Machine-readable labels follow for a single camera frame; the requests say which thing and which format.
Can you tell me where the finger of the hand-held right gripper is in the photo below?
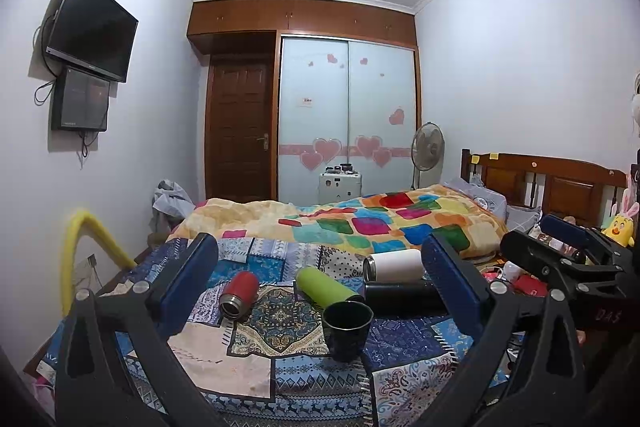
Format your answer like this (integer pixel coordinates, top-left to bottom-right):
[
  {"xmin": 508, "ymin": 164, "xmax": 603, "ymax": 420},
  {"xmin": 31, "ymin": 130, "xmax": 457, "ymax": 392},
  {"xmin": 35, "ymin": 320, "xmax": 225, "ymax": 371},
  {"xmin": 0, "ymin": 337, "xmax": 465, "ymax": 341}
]
[
  {"xmin": 500, "ymin": 231, "xmax": 626, "ymax": 303},
  {"xmin": 541, "ymin": 214, "xmax": 621, "ymax": 264}
]

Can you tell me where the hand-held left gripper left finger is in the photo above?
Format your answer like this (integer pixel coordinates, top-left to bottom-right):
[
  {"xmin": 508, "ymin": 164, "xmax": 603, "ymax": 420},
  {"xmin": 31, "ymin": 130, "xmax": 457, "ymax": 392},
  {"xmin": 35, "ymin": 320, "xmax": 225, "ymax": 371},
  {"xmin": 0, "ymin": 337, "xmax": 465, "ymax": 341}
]
[{"xmin": 54, "ymin": 233, "xmax": 228, "ymax": 427}]

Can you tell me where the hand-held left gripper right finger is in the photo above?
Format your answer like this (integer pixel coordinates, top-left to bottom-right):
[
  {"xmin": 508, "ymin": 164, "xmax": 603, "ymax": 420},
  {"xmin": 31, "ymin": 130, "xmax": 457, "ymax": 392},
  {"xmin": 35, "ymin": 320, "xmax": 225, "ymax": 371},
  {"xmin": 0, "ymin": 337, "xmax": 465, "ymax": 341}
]
[{"xmin": 421, "ymin": 233, "xmax": 589, "ymax": 427}]

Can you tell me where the red steel cup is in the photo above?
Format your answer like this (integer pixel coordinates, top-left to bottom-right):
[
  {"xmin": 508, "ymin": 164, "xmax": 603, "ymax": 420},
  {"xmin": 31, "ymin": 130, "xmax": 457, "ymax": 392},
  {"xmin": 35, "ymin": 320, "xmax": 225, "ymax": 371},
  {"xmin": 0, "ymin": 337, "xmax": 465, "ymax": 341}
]
[{"xmin": 218, "ymin": 271, "xmax": 260, "ymax": 321}]

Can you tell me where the white steel cup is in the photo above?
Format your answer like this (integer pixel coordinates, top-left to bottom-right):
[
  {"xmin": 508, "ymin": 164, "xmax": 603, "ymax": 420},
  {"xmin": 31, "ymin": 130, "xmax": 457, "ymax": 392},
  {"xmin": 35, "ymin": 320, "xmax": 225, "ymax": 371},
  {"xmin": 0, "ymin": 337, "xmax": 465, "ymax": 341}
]
[{"xmin": 363, "ymin": 249, "xmax": 426, "ymax": 283}]

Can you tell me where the black tall cup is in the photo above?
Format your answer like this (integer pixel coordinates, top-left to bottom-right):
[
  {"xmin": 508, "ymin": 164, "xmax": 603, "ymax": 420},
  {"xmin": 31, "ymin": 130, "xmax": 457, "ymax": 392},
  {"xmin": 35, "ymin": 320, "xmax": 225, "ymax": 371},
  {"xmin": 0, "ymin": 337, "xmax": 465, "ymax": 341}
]
[{"xmin": 364, "ymin": 279, "xmax": 447, "ymax": 314}]

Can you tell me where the dark glossy mug cup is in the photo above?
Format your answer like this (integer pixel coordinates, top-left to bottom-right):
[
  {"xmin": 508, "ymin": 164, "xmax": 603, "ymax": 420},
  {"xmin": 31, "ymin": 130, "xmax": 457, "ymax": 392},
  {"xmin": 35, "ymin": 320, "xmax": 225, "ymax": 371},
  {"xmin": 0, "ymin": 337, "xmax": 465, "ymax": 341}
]
[{"xmin": 321, "ymin": 301, "xmax": 374, "ymax": 362}]

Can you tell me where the green cup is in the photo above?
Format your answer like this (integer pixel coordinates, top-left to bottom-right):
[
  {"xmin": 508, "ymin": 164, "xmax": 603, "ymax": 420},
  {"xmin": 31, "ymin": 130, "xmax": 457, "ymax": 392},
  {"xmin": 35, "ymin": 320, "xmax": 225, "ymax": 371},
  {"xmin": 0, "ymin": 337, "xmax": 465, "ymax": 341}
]
[{"xmin": 295, "ymin": 266, "xmax": 365, "ymax": 309}]

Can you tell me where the red packet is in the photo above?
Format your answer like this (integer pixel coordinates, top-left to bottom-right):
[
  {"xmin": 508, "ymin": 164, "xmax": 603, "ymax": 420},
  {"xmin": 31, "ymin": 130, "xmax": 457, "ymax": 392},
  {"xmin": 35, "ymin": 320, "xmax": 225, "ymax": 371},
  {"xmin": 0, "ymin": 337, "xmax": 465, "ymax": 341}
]
[{"xmin": 505, "ymin": 273, "xmax": 549, "ymax": 299}]

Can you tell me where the wooden bed headboard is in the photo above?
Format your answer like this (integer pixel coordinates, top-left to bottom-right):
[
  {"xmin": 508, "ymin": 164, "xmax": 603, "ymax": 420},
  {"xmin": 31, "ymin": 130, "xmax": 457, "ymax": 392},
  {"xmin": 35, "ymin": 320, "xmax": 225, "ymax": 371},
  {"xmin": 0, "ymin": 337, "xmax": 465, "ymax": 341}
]
[{"xmin": 461, "ymin": 149, "xmax": 629, "ymax": 229}]

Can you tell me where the yellow plush toy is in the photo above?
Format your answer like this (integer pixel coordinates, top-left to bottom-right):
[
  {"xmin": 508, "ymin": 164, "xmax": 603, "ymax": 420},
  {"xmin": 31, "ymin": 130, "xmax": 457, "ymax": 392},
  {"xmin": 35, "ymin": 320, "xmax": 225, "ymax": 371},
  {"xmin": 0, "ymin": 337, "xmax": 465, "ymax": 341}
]
[{"xmin": 600, "ymin": 201, "xmax": 640, "ymax": 249}]

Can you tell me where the grey pillow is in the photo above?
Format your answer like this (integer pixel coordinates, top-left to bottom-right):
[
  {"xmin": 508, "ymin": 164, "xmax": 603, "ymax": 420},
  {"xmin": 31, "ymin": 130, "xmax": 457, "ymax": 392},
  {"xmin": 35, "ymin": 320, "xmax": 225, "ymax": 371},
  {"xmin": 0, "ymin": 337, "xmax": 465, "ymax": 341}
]
[{"xmin": 442, "ymin": 177, "xmax": 542, "ymax": 234}]

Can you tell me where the grey clothes pile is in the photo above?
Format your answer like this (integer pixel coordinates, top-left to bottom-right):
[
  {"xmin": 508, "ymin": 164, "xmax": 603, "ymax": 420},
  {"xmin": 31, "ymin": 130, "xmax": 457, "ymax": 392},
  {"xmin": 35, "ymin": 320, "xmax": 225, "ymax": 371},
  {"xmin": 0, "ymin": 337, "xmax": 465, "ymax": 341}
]
[{"xmin": 151, "ymin": 180, "xmax": 197, "ymax": 234}]

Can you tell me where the yellow foam tube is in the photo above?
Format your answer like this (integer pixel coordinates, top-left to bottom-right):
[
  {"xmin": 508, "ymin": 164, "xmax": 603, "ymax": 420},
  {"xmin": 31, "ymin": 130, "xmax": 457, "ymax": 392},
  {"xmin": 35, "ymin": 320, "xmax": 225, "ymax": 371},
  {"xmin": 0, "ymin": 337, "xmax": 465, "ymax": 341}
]
[{"xmin": 61, "ymin": 208, "xmax": 137, "ymax": 315}]

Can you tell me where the patchwork bed sheet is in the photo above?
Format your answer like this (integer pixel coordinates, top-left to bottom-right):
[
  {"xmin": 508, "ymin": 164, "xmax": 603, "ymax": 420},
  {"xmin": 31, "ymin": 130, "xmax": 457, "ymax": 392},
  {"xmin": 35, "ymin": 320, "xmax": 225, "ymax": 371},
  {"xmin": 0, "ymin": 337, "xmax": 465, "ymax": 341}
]
[{"xmin": 40, "ymin": 234, "xmax": 523, "ymax": 427}]

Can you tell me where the colourful checked blanket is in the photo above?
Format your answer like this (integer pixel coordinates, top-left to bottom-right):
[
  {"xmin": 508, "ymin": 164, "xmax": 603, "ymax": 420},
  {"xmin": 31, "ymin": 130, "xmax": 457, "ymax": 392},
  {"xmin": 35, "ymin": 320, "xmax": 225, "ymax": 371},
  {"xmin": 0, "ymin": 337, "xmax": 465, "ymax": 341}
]
[{"xmin": 167, "ymin": 184, "xmax": 508, "ymax": 261}]

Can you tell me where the standing fan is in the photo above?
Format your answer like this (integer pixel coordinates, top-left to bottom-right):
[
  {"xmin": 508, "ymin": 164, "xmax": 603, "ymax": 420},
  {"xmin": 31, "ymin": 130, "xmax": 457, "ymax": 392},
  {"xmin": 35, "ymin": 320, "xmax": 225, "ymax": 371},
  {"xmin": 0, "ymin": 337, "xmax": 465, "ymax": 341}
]
[{"xmin": 411, "ymin": 122, "xmax": 446, "ymax": 190}]

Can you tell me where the white appliance box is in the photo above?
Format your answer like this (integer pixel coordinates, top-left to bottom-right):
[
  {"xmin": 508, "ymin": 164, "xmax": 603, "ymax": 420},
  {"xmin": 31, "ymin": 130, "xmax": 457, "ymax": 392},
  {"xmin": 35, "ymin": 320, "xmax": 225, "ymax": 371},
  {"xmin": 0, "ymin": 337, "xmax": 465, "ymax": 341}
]
[{"xmin": 319, "ymin": 171, "xmax": 364, "ymax": 206}]

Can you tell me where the brown wooden door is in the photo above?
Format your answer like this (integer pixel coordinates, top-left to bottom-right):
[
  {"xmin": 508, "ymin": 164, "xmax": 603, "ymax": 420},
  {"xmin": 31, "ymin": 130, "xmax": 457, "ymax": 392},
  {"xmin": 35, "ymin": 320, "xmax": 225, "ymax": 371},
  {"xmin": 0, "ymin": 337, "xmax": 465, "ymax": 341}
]
[{"xmin": 205, "ymin": 54, "xmax": 274, "ymax": 204}]

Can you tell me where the wardrobe with heart stickers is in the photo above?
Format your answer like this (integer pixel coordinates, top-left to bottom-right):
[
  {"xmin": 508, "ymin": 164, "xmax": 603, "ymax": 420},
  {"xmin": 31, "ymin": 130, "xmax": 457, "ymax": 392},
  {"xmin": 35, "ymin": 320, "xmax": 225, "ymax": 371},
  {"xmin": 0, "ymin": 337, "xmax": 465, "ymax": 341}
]
[{"xmin": 187, "ymin": 0, "xmax": 422, "ymax": 206}]

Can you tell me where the wall socket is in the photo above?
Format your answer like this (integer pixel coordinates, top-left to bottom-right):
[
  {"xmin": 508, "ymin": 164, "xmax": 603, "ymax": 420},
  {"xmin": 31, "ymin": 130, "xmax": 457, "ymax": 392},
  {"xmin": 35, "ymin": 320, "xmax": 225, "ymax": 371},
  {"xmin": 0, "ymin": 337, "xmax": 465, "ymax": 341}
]
[{"xmin": 75, "ymin": 253, "xmax": 102, "ymax": 289}]

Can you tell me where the small black wall monitor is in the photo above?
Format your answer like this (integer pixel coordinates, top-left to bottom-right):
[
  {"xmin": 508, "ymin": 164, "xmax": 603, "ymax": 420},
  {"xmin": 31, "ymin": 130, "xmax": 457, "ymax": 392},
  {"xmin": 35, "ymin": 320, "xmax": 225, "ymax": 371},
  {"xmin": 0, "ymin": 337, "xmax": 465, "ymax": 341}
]
[{"xmin": 51, "ymin": 66, "xmax": 111, "ymax": 132}]

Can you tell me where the black television cable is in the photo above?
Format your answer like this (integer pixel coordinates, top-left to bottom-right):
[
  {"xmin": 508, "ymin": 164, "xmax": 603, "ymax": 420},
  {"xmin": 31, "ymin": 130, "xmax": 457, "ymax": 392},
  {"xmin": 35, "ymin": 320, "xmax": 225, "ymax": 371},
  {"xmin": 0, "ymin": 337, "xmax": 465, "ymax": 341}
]
[{"xmin": 34, "ymin": 14, "xmax": 68, "ymax": 106}]

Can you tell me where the large black wall television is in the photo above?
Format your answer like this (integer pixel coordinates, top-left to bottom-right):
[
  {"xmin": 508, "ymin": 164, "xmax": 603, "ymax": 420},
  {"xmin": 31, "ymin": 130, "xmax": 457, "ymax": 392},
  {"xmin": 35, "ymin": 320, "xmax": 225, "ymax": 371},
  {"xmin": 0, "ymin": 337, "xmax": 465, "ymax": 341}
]
[{"xmin": 45, "ymin": 0, "xmax": 139, "ymax": 84}]

